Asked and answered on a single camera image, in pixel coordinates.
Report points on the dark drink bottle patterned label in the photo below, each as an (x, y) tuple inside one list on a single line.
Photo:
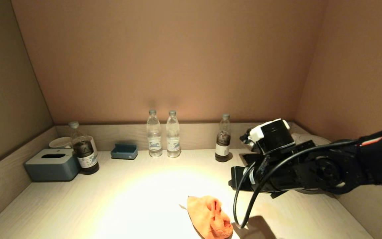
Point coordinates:
[(84, 156)]

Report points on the clear water bottle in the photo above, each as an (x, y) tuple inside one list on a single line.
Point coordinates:
[(154, 139), (172, 139)]

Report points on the blue-grey tissue box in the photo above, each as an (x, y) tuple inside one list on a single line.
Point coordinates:
[(51, 167)]

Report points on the white electric kettle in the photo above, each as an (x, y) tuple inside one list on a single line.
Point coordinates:
[(307, 137)]

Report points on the orange microfibre cloth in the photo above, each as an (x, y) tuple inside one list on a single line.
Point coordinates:
[(207, 215)]

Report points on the white ceramic cup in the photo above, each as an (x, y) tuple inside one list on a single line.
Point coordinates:
[(93, 146), (59, 142)]

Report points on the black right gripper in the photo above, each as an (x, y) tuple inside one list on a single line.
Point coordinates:
[(270, 179)]

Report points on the grey kettle base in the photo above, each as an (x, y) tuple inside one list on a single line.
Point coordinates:
[(310, 191)]

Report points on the small blue tray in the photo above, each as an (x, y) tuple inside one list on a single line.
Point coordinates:
[(124, 153)]

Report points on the slim dark bottle white label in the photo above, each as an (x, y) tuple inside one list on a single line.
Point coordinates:
[(222, 146)]

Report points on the recessed black socket box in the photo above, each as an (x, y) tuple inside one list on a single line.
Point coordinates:
[(246, 158)]

